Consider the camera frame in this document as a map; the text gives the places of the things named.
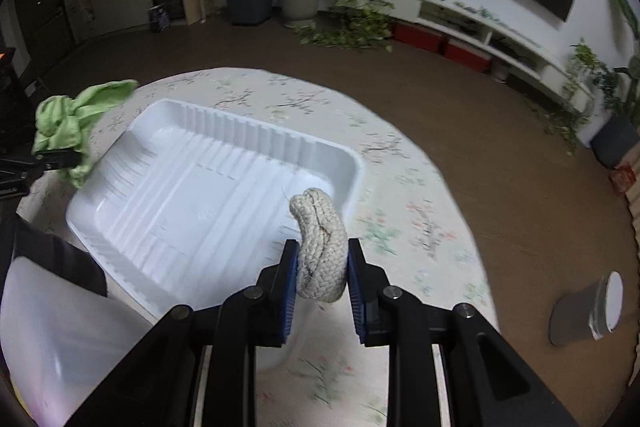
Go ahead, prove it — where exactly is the green cloth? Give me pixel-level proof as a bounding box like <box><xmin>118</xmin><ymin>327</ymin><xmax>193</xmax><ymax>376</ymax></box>
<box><xmin>32</xmin><ymin>79</ymin><xmax>139</xmax><ymax>188</ymax></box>

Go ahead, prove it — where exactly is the white braided rope pad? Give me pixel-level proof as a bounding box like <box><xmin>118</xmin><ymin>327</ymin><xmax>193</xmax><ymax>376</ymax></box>
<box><xmin>290</xmin><ymin>187</ymin><xmax>348</xmax><ymax>303</ymax></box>

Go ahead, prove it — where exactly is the black cylindrical container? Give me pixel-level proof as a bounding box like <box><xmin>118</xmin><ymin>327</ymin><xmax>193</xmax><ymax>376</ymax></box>
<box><xmin>0</xmin><ymin>213</ymin><xmax>107</xmax><ymax>297</ymax></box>

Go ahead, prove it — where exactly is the floral round tablecloth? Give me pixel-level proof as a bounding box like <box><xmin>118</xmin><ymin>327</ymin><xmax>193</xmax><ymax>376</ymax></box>
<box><xmin>17</xmin><ymin>68</ymin><xmax>496</xmax><ymax>426</ymax></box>

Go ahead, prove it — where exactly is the white plastic tray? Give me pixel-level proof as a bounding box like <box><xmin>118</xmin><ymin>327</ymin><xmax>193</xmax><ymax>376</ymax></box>
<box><xmin>66</xmin><ymin>100</ymin><xmax>364</xmax><ymax>317</ymax></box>

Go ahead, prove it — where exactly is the translucent plastic container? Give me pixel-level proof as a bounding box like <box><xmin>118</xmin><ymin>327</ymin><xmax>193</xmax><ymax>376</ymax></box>
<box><xmin>1</xmin><ymin>257</ymin><xmax>152</xmax><ymax>426</ymax></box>

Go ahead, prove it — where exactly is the small blue bag on floor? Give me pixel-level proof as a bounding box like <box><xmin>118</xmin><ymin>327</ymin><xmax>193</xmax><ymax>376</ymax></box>
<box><xmin>148</xmin><ymin>4</ymin><xmax>170</xmax><ymax>34</ymax></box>

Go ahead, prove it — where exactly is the grey trash can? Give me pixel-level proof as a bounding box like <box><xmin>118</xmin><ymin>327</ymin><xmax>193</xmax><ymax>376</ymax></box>
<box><xmin>548</xmin><ymin>271</ymin><xmax>624</xmax><ymax>346</ymax></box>

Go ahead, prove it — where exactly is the trailing vine plant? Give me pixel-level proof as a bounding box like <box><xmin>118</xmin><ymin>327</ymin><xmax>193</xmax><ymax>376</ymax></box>
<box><xmin>296</xmin><ymin>0</ymin><xmax>395</xmax><ymax>52</ymax></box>

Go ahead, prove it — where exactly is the red box on floor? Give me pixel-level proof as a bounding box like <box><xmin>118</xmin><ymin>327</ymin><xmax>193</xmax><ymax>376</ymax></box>
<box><xmin>608</xmin><ymin>162</ymin><xmax>637</xmax><ymax>196</ymax></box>

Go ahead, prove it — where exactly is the white tv console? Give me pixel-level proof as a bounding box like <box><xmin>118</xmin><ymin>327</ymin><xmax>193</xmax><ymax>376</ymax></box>
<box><xmin>364</xmin><ymin>0</ymin><xmax>593</xmax><ymax>114</ymax></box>

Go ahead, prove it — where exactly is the large leaf plant right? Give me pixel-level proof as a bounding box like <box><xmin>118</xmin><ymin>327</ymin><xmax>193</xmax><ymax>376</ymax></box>
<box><xmin>590</xmin><ymin>0</ymin><xmax>639</xmax><ymax>169</ymax></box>

